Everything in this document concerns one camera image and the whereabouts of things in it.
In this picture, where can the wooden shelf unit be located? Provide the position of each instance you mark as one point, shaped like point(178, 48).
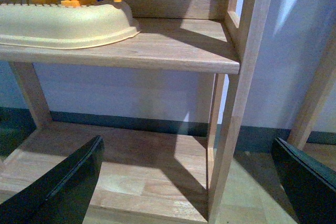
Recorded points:
point(191, 58)

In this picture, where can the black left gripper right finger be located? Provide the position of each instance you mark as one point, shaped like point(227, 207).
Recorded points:
point(309, 185)

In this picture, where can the beige toy base plate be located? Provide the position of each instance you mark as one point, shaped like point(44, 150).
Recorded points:
point(59, 27)

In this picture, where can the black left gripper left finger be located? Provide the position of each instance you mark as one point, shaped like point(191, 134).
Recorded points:
point(63, 194)

